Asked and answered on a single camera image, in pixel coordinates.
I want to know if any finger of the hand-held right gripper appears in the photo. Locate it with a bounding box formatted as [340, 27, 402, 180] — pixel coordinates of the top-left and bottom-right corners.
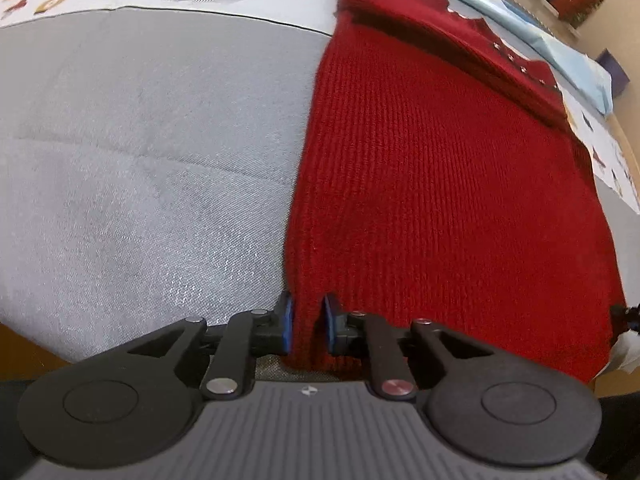
[610, 302, 640, 333]

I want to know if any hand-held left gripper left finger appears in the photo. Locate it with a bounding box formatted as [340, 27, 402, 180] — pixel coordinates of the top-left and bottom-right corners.
[127, 291, 295, 401]

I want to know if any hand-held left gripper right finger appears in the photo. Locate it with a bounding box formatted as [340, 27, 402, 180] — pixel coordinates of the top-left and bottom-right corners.
[320, 292, 483, 401]

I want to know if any red knit sweater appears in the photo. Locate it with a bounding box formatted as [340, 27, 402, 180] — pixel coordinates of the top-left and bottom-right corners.
[282, 0, 628, 386]

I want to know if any purple bag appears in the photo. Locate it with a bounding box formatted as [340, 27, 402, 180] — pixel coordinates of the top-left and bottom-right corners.
[595, 49, 630, 96]

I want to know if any light blue sheet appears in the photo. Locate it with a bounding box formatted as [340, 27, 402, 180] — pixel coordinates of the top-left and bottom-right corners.
[370, 0, 613, 116]

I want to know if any wooden bed frame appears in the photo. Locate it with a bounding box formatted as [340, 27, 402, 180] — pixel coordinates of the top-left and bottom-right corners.
[0, 322, 640, 403]

